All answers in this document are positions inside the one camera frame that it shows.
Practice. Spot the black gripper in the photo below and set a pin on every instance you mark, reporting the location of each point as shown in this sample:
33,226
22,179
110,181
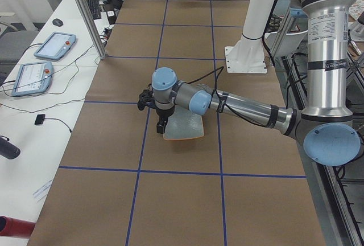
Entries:
164,113

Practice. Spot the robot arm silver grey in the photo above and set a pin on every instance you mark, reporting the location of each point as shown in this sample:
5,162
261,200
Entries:
323,127

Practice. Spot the grey square plate orange rim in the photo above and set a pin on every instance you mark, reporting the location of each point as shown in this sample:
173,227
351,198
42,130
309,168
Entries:
183,124

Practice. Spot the upper teach pendant tablet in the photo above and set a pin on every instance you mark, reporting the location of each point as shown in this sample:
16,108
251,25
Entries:
56,46

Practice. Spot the teach pendant tablet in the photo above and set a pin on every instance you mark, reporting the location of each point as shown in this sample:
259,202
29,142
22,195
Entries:
33,78
56,46

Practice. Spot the lower teach pendant tablet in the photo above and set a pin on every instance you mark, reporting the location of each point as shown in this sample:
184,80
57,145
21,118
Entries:
33,78

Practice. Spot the black keyboard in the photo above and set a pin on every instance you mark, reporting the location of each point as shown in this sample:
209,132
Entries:
94,8

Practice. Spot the black computer mouse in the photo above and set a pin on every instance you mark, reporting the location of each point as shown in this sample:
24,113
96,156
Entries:
57,22

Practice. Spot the black cylinder object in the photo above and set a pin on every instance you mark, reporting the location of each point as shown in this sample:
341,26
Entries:
7,149

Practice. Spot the red cylinder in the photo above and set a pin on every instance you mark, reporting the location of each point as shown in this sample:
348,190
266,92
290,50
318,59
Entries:
16,228

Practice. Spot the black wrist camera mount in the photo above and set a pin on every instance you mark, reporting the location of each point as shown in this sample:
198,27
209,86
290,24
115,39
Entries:
146,99

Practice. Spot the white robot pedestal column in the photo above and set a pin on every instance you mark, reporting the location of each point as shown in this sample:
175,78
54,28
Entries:
247,55

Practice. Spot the small black box on cable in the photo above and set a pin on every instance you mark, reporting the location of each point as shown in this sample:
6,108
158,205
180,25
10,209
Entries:
40,119

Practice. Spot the aluminium frame post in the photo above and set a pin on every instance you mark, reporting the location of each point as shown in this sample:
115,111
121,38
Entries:
91,27

